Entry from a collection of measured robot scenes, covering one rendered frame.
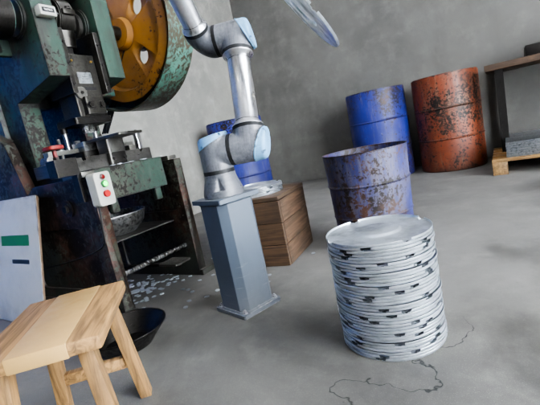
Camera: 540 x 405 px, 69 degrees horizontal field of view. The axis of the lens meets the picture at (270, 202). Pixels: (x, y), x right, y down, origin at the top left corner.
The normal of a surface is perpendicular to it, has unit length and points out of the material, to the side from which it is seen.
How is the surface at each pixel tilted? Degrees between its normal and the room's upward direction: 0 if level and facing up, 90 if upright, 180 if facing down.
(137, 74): 90
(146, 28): 90
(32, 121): 90
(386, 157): 92
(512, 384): 0
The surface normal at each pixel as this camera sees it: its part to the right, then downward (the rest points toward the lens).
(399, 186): 0.47, 0.09
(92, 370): 0.21, 0.03
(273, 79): -0.50, 0.24
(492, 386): -0.20, -0.97
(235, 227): 0.66, -0.01
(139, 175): 0.84, -0.08
